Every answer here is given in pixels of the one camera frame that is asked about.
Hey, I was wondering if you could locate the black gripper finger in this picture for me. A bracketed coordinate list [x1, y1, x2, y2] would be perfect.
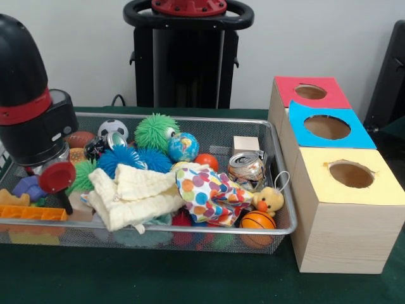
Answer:
[58, 190, 74, 216]

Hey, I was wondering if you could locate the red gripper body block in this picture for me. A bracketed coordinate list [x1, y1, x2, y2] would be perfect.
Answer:
[38, 160, 77, 194]

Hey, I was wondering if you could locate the blue spiky ball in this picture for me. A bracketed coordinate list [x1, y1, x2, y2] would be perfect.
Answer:
[96, 147, 143, 179]

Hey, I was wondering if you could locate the white knitted cloth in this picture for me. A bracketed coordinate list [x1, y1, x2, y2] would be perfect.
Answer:
[87, 165, 186, 233]

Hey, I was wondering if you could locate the polka dot cloth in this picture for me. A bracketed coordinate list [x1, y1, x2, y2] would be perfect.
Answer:
[175, 163, 255, 227]

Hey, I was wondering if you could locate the wooden box with three holes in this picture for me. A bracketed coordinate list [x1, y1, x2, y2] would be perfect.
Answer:
[268, 76, 405, 274]

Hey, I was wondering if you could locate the orange toy building block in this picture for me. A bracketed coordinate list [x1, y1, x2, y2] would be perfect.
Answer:
[0, 204, 68, 246]

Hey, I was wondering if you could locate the small soccer ball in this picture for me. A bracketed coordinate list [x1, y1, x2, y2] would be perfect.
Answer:
[98, 119, 129, 141]

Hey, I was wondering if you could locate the small globe print ball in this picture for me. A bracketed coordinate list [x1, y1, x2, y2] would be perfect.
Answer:
[167, 132, 200, 163]

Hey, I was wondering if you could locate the small red ball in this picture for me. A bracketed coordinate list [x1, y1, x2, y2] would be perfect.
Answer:
[193, 153, 220, 173]

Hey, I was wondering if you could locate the crushed silver can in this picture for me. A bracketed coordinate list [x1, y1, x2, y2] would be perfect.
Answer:
[228, 152, 267, 193]

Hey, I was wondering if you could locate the small orange basketball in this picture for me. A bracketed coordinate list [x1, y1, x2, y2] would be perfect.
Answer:
[239, 211, 277, 249]

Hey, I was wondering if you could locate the small yellow duck toy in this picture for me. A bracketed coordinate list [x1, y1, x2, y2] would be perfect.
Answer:
[252, 187, 285, 218]

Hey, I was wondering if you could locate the green cloth side table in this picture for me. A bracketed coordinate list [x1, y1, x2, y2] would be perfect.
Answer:
[378, 116, 405, 141]

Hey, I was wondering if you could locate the black upright panel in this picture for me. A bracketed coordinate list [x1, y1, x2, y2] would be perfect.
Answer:
[369, 20, 405, 137]

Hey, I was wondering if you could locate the clear wire mesh bin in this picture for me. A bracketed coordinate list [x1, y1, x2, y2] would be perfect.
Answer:
[0, 111, 297, 255]

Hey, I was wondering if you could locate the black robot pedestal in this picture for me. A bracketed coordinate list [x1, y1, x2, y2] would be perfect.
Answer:
[123, 0, 255, 108]

